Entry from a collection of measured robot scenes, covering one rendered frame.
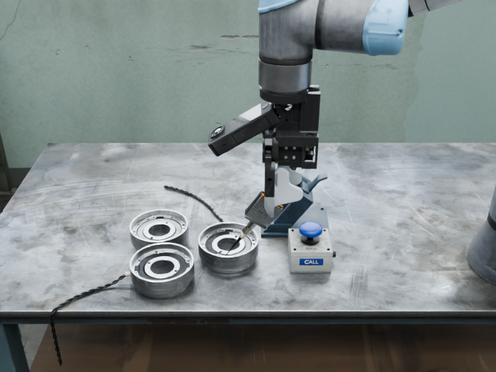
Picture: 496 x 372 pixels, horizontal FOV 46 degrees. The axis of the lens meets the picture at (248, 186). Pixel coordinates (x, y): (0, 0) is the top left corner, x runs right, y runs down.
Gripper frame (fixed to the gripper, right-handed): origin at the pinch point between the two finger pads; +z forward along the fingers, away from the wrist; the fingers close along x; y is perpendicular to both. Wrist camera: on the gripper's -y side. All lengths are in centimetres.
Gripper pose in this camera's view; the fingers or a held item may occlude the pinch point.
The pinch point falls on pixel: (267, 204)
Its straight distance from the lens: 93.8
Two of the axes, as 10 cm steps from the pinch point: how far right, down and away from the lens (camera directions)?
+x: 0.4, -5.0, 8.6
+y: 10.0, 0.2, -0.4
